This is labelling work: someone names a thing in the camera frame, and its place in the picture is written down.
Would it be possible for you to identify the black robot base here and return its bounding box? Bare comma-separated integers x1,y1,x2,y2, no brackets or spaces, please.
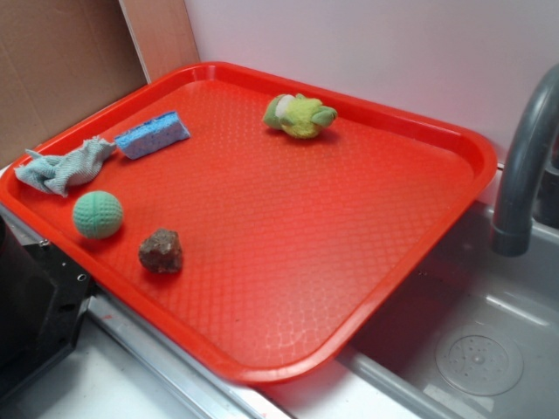
1,220,90,402

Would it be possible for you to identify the light blue cloth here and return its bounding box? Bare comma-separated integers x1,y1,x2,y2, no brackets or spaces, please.
14,136,116,197

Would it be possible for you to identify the red plastic tray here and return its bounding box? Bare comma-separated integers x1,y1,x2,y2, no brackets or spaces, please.
1,63,497,384

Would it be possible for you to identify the green plush toy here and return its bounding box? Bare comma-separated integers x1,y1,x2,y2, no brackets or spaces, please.
263,93,338,140

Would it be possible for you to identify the brown rock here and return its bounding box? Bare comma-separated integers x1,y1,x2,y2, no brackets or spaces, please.
138,228,183,274

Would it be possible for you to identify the blue sponge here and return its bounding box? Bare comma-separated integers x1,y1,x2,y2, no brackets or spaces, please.
114,111,190,160

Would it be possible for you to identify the green rubber ball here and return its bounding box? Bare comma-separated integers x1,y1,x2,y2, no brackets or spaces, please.
72,191,124,239

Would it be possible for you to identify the grey plastic sink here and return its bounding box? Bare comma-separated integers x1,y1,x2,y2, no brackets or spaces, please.
263,204,558,418

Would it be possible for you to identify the brown cardboard panel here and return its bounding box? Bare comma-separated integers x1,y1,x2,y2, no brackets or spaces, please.
1,1,199,166

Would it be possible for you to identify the grey faucet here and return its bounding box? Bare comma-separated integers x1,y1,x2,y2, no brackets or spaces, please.
490,65,558,257

